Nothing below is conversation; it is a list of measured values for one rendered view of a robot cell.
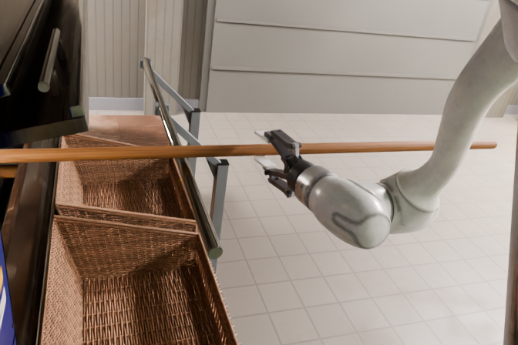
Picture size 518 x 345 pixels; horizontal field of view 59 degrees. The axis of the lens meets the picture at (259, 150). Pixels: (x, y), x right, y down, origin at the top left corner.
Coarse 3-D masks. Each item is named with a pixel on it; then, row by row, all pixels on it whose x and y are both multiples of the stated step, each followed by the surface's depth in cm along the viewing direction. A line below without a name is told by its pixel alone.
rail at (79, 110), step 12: (84, 0) 137; (84, 12) 122; (84, 24) 112; (84, 36) 102; (84, 48) 95; (72, 60) 85; (84, 60) 88; (72, 72) 79; (84, 72) 82; (72, 84) 74; (84, 84) 77; (72, 96) 69; (84, 96) 72; (72, 108) 66; (84, 108) 69
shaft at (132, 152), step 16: (256, 144) 116; (304, 144) 121; (320, 144) 122; (336, 144) 124; (352, 144) 125; (368, 144) 127; (384, 144) 128; (400, 144) 130; (416, 144) 132; (432, 144) 134; (480, 144) 140; (496, 144) 142; (0, 160) 96; (16, 160) 97; (32, 160) 98; (48, 160) 100; (64, 160) 101; (80, 160) 102
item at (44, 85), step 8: (56, 32) 89; (56, 40) 85; (48, 48) 80; (56, 48) 81; (48, 56) 75; (64, 56) 92; (48, 64) 72; (48, 72) 68; (40, 80) 65; (48, 80) 66; (56, 80) 74; (40, 88) 65; (48, 88) 65; (56, 88) 75
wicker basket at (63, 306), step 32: (64, 224) 139; (96, 224) 143; (128, 224) 147; (64, 256) 137; (96, 256) 149; (128, 256) 153; (160, 256) 157; (192, 256) 161; (64, 288) 128; (96, 288) 148; (128, 288) 150; (160, 288) 152; (192, 288) 154; (64, 320) 120; (96, 320) 137; (128, 320) 139; (160, 320) 140; (192, 320) 142; (224, 320) 128
